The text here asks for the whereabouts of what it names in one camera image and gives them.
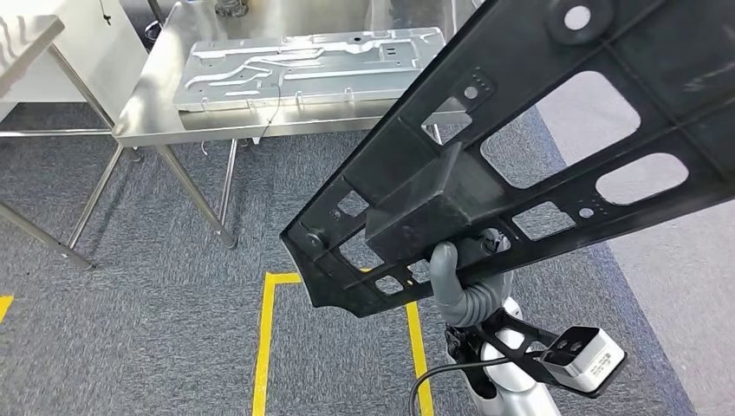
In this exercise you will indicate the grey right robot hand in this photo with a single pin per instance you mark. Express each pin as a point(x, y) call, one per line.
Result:
point(445, 275)

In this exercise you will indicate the long black plastic frame part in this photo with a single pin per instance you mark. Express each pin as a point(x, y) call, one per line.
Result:
point(425, 212)

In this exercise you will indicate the stainless steel workbench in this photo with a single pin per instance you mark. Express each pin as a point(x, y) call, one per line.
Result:
point(149, 115)

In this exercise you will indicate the embossed silver metal plate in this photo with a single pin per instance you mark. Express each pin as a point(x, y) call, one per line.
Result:
point(287, 86)

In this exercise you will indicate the black pole stand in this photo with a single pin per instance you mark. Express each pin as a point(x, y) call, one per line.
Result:
point(152, 29)

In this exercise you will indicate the white cabinet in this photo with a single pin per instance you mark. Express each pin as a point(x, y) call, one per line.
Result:
point(97, 52)

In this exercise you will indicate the stainless steel side table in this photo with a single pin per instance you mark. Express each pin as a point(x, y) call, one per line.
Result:
point(23, 46)

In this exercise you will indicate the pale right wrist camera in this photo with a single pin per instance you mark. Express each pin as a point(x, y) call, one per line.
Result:
point(591, 359)

